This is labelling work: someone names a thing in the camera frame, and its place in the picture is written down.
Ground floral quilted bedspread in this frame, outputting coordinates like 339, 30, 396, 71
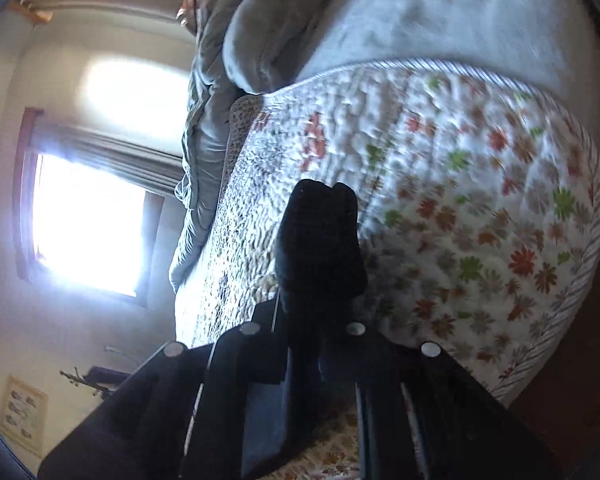
172, 57, 600, 480

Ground light blue bed sheet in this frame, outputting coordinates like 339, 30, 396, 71
300, 0, 600, 93

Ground grey fleece blanket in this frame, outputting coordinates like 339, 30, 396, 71
169, 0, 361, 293

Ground black pants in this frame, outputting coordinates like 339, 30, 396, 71
272, 178, 369, 386

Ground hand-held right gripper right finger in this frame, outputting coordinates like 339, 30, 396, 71
320, 321, 566, 480

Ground dark stand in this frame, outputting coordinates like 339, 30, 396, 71
59, 365, 133, 402

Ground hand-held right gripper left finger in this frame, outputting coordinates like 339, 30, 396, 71
37, 300, 301, 480

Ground wood framed window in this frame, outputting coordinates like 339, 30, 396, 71
14, 107, 167, 311

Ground grey curtain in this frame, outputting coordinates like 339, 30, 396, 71
30, 125, 187, 198

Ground framed wall picture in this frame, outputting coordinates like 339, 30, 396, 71
0, 374, 49, 457

